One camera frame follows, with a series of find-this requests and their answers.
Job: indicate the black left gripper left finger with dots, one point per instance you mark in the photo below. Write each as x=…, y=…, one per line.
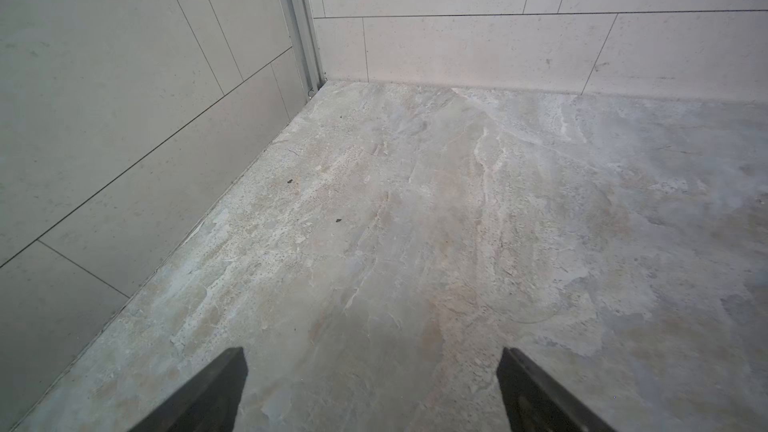
x=209, y=401

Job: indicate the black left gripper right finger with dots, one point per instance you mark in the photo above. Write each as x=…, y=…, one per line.
x=535, y=401

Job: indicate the metal corner strip left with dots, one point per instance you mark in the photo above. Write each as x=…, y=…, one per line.
x=299, y=20

